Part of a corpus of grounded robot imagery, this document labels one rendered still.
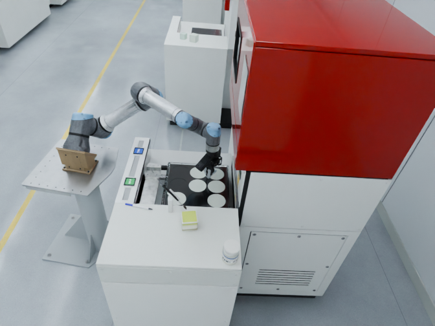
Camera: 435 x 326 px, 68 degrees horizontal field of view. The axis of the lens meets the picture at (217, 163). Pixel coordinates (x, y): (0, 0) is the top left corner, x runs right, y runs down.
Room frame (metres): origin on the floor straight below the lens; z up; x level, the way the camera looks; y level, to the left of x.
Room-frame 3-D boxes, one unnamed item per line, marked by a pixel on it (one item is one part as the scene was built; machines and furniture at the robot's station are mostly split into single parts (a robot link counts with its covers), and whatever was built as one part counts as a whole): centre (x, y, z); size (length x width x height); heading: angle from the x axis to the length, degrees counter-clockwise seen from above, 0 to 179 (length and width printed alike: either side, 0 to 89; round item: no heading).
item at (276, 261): (1.53, -0.45, 0.41); 0.82 x 0.71 x 0.82; 4
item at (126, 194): (1.34, 0.47, 0.89); 0.55 x 0.09 x 0.14; 4
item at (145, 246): (0.91, 0.17, 0.89); 0.62 x 0.35 x 0.14; 94
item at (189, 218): (0.96, 0.10, 1.00); 0.07 x 0.07 x 0.07; 13
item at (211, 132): (1.38, 0.04, 1.21); 0.09 x 0.08 x 0.11; 56
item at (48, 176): (1.44, 0.86, 0.75); 0.45 x 0.44 x 0.13; 85
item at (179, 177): (1.30, 0.10, 0.90); 0.34 x 0.34 x 0.01; 4
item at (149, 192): (1.26, 0.36, 0.87); 0.36 x 0.08 x 0.03; 4
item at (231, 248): (0.81, -0.10, 1.01); 0.07 x 0.07 x 0.10
